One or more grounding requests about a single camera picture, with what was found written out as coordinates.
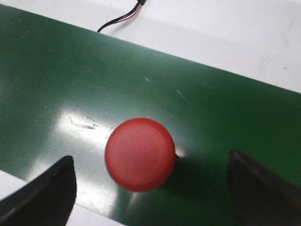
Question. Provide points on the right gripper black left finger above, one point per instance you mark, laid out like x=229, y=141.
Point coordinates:
x=48, y=200

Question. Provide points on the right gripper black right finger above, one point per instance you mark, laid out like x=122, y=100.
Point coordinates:
x=261, y=197

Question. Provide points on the red push button front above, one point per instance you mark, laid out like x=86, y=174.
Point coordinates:
x=140, y=155

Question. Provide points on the green conveyor belt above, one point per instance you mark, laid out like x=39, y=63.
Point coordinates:
x=64, y=89

